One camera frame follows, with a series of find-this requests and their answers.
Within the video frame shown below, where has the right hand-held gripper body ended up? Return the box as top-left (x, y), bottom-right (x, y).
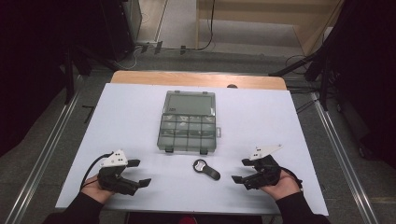
top-left (243, 144), bottom-right (284, 190)

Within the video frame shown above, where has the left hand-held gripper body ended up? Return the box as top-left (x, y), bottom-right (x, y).
top-left (96, 149), bottom-right (140, 197)

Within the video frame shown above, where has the person's left hand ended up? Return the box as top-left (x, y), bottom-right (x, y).
top-left (80, 175), bottom-right (116, 204)

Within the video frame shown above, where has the person's right hand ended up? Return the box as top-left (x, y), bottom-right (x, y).
top-left (260, 169), bottom-right (302, 202)

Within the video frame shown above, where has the black round-headed key fob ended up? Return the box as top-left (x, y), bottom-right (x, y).
top-left (191, 159), bottom-right (221, 181)

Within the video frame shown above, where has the white table cover sheet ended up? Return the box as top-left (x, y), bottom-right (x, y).
top-left (54, 82), bottom-right (330, 217)

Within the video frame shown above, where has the grey clear plastic organizer box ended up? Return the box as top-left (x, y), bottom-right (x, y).
top-left (156, 90), bottom-right (222, 156)

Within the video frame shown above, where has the black metal stand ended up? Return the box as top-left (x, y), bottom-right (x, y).
top-left (61, 45), bottom-right (94, 105)

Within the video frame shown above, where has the black tripod stand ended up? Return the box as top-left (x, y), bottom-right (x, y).
top-left (268, 46), bottom-right (337, 112)

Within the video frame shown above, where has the dark equipment cabinet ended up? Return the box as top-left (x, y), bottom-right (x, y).
top-left (98, 0), bottom-right (144, 63)

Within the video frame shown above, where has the light wooden cabinet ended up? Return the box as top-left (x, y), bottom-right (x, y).
top-left (194, 0), bottom-right (345, 58)

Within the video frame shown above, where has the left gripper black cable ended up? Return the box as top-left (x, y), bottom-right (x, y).
top-left (79, 151), bottom-right (115, 191)

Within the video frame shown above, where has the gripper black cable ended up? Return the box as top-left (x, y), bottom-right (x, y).
top-left (278, 166), bottom-right (304, 189)
top-left (79, 151), bottom-right (115, 191)

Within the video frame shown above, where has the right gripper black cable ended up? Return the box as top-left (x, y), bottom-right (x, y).
top-left (278, 166), bottom-right (304, 189)

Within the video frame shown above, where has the aluminium floor rail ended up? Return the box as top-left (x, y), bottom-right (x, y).
top-left (310, 92), bottom-right (380, 224)
top-left (3, 90), bottom-right (82, 224)

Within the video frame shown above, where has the white floor cable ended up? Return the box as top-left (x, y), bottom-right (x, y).
top-left (112, 43), bottom-right (148, 71)

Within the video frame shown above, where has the black hanging cable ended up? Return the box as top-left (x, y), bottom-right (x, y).
top-left (195, 0), bottom-right (217, 52)

